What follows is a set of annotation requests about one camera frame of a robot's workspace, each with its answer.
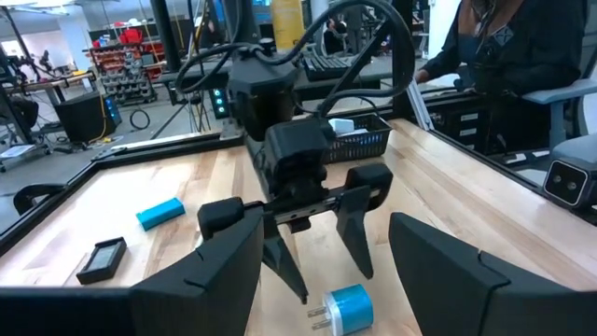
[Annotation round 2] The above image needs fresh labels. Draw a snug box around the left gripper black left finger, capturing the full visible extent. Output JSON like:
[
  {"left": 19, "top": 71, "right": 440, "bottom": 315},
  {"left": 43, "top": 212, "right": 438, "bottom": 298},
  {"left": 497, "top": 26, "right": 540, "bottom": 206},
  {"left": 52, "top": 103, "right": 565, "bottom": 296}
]
[{"left": 130, "top": 212, "right": 265, "bottom": 336}]

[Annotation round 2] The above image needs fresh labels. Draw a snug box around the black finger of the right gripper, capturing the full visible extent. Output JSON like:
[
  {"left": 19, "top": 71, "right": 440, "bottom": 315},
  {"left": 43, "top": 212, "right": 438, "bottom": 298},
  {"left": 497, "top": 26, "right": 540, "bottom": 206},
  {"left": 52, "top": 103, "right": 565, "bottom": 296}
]
[
  {"left": 198, "top": 197, "right": 310, "bottom": 304},
  {"left": 336, "top": 162, "right": 395, "bottom": 280}
]

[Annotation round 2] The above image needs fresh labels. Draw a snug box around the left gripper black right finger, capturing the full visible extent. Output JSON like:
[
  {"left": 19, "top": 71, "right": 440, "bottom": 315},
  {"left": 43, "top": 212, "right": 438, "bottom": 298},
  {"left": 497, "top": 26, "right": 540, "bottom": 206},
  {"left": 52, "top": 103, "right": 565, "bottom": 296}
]
[{"left": 389, "top": 212, "right": 597, "bottom": 336}]

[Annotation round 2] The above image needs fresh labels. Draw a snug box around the small white USB charger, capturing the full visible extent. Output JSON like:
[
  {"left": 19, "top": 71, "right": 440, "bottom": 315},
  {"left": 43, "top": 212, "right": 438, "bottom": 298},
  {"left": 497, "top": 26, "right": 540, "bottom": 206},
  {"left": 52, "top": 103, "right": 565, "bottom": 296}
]
[{"left": 328, "top": 118, "right": 356, "bottom": 135}]

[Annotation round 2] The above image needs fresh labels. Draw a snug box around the blue USB wall charger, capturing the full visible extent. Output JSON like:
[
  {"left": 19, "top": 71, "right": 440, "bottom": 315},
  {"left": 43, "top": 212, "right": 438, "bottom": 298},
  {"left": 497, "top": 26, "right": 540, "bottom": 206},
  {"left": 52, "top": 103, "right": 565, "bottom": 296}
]
[{"left": 306, "top": 283, "right": 375, "bottom": 336}]

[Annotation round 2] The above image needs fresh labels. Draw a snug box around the grey office chair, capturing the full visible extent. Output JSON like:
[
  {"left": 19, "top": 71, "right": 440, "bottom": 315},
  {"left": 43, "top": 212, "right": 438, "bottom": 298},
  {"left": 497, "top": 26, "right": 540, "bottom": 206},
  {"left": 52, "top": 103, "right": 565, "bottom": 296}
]
[{"left": 521, "top": 77, "right": 597, "bottom": 174}]

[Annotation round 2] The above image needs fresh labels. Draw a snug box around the black plastic basket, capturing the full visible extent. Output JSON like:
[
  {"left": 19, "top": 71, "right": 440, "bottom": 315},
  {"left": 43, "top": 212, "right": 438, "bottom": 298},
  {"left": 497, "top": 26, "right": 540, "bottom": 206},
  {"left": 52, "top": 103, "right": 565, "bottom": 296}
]
[{"left": 324, "top": 113, "right": 394, "bottom": 164}]

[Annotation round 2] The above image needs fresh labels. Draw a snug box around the teal rectangular box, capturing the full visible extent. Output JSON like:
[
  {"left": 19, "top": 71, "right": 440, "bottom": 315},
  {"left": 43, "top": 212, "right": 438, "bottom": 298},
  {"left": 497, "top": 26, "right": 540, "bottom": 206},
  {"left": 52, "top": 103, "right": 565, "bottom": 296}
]
[{"left": 135, "top": 196, "right": 187, "bottom": 232}]

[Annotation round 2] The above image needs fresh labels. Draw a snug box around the black LCD thermometer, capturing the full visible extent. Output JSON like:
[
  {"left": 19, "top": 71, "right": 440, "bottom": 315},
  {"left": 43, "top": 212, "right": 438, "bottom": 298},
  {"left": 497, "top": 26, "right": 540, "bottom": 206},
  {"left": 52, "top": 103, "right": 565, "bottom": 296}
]
[{"left": 76, "top": 236, "right": 128, "bottom": 286}]

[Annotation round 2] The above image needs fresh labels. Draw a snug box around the backlit keyboard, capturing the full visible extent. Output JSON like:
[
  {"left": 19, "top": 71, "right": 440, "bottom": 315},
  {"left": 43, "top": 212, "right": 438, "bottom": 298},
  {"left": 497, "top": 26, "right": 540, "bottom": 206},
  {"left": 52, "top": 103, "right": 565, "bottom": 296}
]
[{"left": 300, "top": 53, "right": 363, "bottom": 83}]

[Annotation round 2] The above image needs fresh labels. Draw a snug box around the person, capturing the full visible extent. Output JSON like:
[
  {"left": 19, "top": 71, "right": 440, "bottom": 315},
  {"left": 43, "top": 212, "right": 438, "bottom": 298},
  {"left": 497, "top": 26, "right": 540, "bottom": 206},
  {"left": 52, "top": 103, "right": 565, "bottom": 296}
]
[
  {"left": 323, "top": 17, "right": 349, "bottom": 55},
  {"left": 413, "top": 0, "right": 590, "bottom": 155}
]

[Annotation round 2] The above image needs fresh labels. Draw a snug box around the black box with LEDs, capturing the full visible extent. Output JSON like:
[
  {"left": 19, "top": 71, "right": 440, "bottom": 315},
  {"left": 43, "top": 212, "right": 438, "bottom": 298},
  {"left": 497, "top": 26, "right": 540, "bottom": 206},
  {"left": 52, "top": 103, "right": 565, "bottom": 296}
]
[{"left": 53, "top": 91, "right": 123, "bottom": 144}]

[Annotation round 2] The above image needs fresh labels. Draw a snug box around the yellow pillar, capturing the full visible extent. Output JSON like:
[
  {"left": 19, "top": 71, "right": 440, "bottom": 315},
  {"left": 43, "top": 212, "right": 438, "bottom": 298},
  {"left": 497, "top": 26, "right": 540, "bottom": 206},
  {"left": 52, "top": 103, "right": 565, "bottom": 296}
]
[{"left": 270, "top": 0, "right": 307, "bottom": 52}]

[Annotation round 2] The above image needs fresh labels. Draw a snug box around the red parts bin rack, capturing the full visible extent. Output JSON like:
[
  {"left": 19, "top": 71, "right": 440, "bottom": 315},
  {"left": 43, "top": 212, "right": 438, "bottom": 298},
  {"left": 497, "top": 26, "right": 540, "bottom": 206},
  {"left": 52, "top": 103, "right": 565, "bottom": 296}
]
[{"left": 83, "top": 27, "right": 167, "bottom": 106}]

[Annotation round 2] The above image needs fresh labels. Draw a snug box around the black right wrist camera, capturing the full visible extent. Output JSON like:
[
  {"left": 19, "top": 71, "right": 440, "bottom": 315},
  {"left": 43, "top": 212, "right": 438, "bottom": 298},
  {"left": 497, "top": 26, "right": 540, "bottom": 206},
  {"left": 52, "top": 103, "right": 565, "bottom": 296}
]
[{"left": 263, "top": 119, "right": 335, "bottom": 183}]

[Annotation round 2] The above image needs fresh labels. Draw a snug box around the black aluminium table frame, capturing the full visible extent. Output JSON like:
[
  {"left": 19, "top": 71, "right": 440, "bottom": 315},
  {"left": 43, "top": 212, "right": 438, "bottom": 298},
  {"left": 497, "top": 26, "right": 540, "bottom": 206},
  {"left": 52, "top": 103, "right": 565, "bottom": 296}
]
[{"left": 0, "top": 0, "right": 597, "bottom": 256}]

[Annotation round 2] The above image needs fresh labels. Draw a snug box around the black table-level camera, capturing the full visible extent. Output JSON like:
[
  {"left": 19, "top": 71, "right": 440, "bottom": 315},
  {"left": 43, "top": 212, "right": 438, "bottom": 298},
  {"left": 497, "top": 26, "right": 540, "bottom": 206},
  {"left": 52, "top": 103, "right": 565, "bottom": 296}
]
[{"left": 542, "top": 157, "right": 597, "bottom": 212}]

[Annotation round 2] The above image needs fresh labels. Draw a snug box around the black frame clamp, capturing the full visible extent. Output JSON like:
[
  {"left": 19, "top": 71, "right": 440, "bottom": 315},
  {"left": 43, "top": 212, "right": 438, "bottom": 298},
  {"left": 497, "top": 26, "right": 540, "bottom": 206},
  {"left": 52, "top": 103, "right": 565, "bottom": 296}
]
[{"left": 12, "top": 183, "right": 66, "bottom": 217}]

